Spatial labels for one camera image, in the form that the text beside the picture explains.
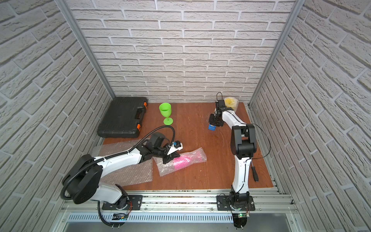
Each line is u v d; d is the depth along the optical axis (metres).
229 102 1.01
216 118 0.89
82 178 0.43
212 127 1.03
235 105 0.97
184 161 0.81
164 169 0.79
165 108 0.98
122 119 1.00
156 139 0.67
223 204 0.73
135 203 0.74
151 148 0.67
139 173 0.83
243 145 0.57
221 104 0.83
